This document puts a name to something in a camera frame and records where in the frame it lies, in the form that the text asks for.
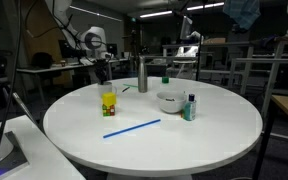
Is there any black bag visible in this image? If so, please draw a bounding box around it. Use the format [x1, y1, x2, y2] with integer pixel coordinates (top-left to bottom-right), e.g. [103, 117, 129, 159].
[30, 51, 54, 70]

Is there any white background equipment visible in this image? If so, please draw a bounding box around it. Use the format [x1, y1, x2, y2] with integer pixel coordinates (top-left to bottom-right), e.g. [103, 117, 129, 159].
[175, 14, 202, 58]

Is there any ceiling light strip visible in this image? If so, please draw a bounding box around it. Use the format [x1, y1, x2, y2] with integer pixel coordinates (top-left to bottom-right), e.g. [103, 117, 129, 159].
[186, 1, 225, 11]
[139, 10, 174, 19]
[69, 5, 123, 23]

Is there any long white desk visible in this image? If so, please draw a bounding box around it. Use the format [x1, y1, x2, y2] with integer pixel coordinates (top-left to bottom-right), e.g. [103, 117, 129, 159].
[14, 58, 130, 104]

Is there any black stand pole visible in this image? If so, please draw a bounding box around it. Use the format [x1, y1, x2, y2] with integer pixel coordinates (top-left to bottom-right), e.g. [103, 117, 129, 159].
[195, 33, 205, 82]

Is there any white ceramic cup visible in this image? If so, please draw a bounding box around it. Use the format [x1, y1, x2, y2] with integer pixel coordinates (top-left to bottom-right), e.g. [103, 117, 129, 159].
[97, 81, 118, 98]

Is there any blue plastic straw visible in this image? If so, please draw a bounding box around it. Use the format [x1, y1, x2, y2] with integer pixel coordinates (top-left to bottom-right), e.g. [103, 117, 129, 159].
[102, 118, 162, 140]

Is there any grey robot mounting plate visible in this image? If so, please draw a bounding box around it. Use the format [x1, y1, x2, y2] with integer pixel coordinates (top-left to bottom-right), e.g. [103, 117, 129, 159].
[0, 130, 30, 180]

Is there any stainless steel bottle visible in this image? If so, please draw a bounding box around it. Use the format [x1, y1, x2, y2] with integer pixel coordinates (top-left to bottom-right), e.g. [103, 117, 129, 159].
[137, 55, 149, 94]

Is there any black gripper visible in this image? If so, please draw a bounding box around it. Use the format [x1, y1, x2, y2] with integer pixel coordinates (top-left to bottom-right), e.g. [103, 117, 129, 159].
[93, 59, 113, 85]

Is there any teal blue-capped sanitizer bottle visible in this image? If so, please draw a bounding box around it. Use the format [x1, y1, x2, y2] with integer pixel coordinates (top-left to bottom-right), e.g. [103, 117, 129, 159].
[182, 93, 197, 122]

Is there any black camera cable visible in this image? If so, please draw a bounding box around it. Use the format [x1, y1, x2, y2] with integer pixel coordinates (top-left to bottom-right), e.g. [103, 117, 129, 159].
[0, 0, 22, 180]

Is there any black computer monitor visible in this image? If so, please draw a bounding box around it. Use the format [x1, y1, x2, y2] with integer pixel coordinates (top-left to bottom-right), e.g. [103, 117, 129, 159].
[57, 39, 86, 60]

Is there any grey metal frame table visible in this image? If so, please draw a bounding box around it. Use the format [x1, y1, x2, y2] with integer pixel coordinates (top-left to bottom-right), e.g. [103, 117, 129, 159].
[228, 57, 288, 118]
[162, 41, 256, 96]

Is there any blue hanging cloth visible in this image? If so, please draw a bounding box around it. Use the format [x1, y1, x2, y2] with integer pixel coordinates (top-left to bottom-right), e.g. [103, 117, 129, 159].
[222, 0, 262, 31]

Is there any Rubik's cube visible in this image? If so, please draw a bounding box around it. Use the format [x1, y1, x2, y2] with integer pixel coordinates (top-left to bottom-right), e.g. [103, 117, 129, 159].
[102, 104, 116, 117]

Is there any grey metal bar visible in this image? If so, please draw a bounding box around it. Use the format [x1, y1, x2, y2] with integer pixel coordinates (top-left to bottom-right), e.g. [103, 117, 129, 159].
[11, 92, 36, 124]

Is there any yellow block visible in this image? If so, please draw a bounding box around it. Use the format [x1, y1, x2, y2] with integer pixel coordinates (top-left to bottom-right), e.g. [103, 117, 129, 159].
[101, 92, 117, 107]

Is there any white bowl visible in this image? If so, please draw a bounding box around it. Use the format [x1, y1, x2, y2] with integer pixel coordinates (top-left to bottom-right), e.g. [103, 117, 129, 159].
[155, 91, 187, 114]

